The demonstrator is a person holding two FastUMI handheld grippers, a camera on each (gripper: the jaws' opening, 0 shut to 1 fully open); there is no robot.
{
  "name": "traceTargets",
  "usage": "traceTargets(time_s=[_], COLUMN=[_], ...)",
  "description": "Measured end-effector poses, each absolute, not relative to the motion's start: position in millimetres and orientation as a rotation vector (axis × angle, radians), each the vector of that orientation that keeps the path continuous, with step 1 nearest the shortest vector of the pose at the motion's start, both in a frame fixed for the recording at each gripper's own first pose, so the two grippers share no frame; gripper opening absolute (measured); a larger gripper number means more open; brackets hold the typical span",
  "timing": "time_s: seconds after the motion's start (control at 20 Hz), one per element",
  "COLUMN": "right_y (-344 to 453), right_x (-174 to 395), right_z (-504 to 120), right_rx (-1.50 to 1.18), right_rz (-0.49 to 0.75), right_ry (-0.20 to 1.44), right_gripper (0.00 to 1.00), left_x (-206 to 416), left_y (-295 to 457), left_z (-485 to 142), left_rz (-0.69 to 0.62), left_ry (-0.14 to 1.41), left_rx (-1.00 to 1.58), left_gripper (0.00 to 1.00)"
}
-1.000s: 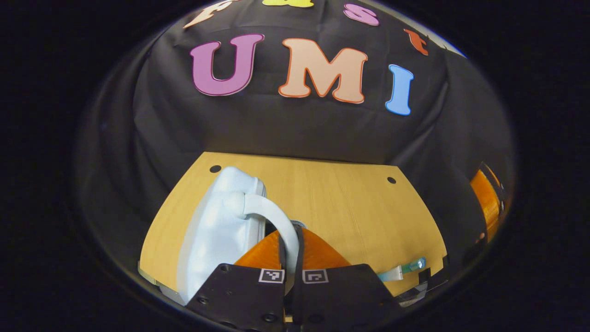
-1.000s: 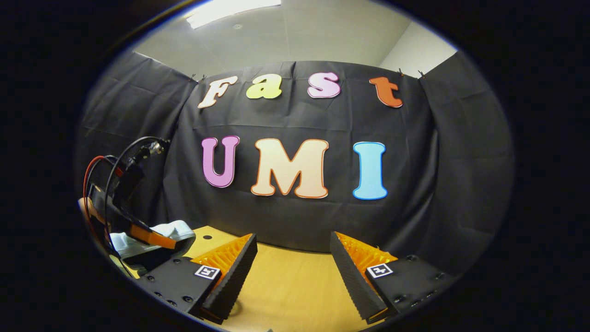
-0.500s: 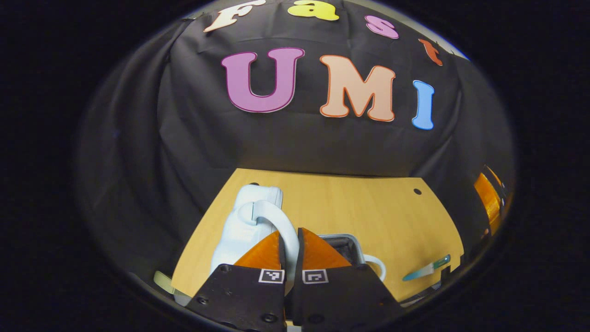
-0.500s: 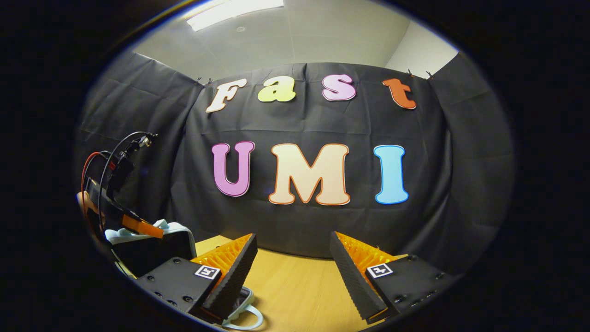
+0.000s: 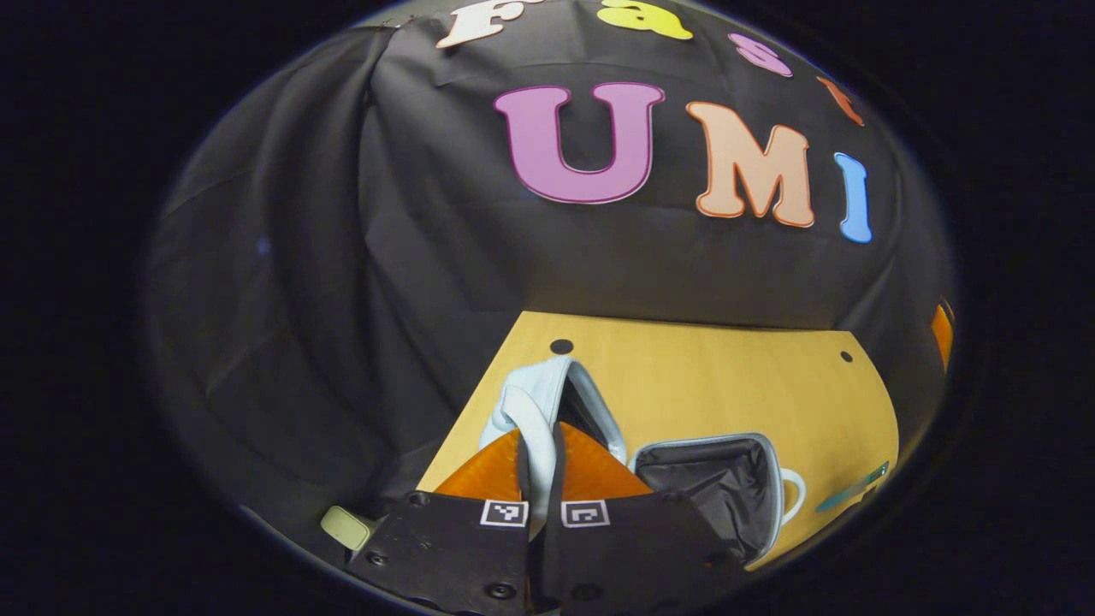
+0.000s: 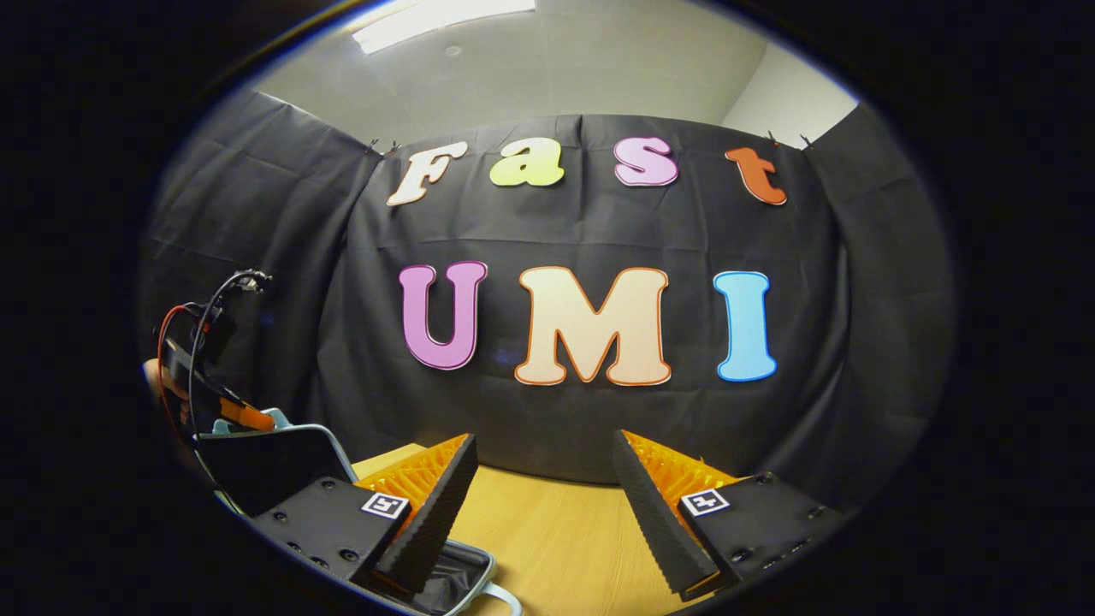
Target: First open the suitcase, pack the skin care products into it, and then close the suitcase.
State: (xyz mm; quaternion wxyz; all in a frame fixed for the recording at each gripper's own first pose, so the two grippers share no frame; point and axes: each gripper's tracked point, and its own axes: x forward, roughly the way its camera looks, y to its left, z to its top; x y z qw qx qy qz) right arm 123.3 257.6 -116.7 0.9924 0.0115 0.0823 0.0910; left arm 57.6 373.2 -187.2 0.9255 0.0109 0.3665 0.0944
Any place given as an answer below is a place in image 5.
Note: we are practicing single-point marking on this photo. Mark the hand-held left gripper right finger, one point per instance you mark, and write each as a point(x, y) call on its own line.
point(633, 547)

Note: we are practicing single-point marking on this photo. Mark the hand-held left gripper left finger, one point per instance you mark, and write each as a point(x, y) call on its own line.
point(445, 547)

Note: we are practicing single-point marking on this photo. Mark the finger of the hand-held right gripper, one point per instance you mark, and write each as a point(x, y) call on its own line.
point(943, 334)

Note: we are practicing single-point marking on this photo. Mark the light blue suitcase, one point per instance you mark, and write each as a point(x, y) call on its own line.
point(535, 402)

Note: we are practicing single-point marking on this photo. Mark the blue green cosmetic tube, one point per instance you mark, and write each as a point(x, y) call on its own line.
point(851, 488)

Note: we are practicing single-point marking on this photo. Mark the pale green bin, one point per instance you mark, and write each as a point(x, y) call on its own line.
point(346, 526)

